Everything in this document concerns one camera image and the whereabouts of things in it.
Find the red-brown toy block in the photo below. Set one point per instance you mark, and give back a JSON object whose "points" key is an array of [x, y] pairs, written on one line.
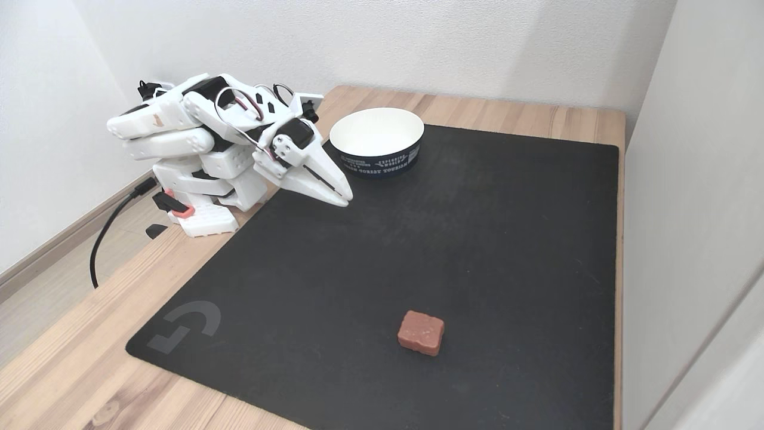
{"points": [[421, 332]]}

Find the white paper bowl navy band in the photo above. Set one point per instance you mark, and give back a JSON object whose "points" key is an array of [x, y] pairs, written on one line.
{"points": [[373, 134]]}

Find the black mouse mat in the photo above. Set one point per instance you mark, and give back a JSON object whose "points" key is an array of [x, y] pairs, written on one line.
{"points": [[418, 251]]}

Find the black and orange table clamp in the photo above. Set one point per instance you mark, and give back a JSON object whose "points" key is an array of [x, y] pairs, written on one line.
{"points": [[176, 206]]}

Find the black power adapter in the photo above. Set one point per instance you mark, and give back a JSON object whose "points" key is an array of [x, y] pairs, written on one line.
{"points": [[146, 91]]}

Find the wooden baseboard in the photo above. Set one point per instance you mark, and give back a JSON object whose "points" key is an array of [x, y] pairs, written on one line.
{"points": [[59, 246]]}

